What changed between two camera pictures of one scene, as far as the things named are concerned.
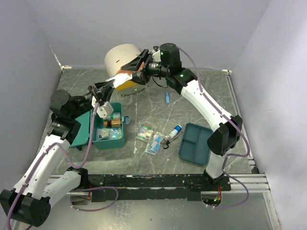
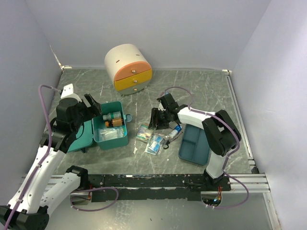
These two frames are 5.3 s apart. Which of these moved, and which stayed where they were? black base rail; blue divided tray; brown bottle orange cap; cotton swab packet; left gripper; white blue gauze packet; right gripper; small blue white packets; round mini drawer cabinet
Moved: white blue gauze packet; left gripper; right gripper
Stayed: cotton swab packet; small blue white packets; blue divided tray; black base rail; brown bottle orange cap; round mini drawer cabinet
